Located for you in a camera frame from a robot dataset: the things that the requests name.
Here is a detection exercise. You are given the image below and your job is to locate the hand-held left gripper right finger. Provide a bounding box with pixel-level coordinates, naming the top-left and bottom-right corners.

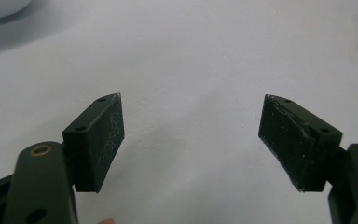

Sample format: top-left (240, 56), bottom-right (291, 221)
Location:
top-left (257, 93), bottom-right (344, 193)

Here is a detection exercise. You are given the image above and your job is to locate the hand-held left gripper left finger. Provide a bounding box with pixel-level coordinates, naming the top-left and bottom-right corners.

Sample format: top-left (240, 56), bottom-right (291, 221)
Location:
top-left (62, 92), bottom-right (126, 194)

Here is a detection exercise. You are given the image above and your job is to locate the white round bowl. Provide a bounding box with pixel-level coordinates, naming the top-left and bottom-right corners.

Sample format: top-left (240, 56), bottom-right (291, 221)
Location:
top-left (0, 0), bottom-right (34, 21)

